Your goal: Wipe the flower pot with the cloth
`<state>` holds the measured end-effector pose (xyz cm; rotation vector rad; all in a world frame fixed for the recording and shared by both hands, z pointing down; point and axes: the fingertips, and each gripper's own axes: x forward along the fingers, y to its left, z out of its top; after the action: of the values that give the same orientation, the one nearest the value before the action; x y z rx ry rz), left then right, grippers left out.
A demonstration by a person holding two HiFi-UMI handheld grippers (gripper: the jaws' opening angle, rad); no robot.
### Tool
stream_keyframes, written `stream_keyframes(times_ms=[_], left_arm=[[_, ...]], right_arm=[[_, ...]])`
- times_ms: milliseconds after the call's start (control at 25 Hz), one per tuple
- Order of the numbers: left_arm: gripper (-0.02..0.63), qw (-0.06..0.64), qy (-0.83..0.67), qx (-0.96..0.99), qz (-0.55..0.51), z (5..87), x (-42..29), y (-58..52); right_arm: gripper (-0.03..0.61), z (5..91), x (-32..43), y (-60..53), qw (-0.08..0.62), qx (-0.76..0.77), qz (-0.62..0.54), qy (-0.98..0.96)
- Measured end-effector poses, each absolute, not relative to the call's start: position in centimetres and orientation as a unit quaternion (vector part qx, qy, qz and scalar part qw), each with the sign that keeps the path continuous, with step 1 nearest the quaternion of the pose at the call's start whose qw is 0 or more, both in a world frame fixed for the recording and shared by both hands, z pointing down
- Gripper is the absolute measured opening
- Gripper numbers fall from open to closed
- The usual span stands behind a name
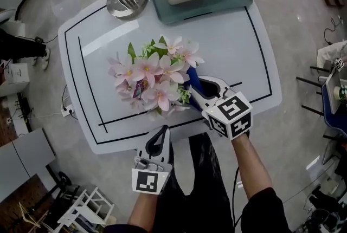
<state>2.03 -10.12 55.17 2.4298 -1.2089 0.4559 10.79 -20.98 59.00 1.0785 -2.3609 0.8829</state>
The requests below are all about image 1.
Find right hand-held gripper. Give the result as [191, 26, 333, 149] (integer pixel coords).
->
[189, 75, 254, 141]

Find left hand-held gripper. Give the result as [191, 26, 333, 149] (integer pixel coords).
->
[131, 125, 174, 195]

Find flower pot with pink flowers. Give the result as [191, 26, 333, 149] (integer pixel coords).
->
[106, 34, 206, 119]

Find person's right forearm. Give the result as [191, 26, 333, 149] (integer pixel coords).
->
[231, 130, 273, 200]

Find person's left forearm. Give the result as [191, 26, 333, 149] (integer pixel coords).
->
[127, 190, 164, 228]

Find person's black trousers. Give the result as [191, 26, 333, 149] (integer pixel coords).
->
[156, 133, 237, 233]

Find person's black left sleeve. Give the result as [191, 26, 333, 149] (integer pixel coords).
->
[104, 222, 158, 233]

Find person's black sleeve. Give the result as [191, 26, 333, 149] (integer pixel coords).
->
[240, 186, 293, 233]
[104, 222, 158, 233]

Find white power strip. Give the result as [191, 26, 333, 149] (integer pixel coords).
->
[61, 107, 76, 118]

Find white metal rack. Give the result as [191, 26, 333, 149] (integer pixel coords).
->
[56, 186, 115, 233]

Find blue chair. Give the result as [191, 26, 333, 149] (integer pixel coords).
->
[320, 69, 347, 137]

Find person's black right sleeve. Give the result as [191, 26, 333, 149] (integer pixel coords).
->
[240, 186, 293, 233]

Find green white tape roll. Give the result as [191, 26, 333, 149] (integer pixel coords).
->
[333, 86, 347, 103]

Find grey cabinet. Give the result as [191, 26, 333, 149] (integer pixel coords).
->
[0, 127, 57, 203]

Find white cardboard box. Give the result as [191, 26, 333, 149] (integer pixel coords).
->
[4, 62, 31, 86]

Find black cable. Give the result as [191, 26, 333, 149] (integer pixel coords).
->
[230, 166, 245, 233]

